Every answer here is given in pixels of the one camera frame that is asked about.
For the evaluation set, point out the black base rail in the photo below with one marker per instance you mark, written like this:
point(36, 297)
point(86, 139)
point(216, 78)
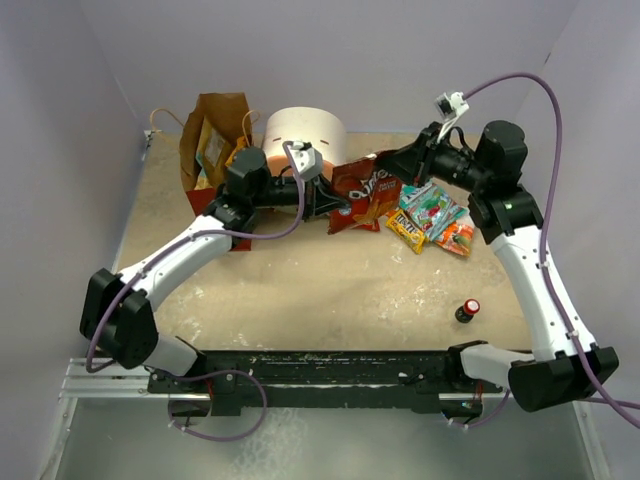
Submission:
point(422, 381)

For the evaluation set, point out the yellow M&M's candy pack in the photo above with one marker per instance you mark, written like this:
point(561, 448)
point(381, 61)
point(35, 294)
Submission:
point(402, 225)

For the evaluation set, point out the orange kettle chips bag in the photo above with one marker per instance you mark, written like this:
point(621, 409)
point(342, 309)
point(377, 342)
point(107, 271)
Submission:
point(241, 143)

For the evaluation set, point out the red Doritos chip bag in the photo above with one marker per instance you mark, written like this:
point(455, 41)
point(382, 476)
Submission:
point(369, 190)

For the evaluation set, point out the teal candy pouch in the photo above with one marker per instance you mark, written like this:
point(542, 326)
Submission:
point(430, 208)

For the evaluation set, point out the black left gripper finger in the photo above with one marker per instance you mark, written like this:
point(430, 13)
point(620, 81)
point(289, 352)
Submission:
point(324, 190)
point(318, 206)

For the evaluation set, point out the white round drawer cabinet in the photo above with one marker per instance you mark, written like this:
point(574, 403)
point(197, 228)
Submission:
point(323, 130)

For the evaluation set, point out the gold foil snack bag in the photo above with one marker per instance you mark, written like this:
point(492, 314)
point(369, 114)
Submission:
point(212, 150)

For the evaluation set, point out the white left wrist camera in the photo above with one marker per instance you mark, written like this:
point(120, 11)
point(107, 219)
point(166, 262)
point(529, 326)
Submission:
point(307, 162)

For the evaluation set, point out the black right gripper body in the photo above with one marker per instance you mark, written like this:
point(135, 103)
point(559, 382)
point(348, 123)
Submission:
point(449, 162)

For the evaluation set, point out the red emergency stop button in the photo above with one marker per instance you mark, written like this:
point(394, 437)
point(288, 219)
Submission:
point(466, 312)

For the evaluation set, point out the orange white snack bag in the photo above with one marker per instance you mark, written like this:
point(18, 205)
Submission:
point(457, 237)

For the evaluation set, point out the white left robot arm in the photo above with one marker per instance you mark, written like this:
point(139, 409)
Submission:
point(119, 308)

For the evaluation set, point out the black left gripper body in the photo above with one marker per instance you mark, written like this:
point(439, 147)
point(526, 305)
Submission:
point(278, 192)

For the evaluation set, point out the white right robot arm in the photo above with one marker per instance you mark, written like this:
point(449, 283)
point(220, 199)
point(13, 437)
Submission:
point(565, 359)

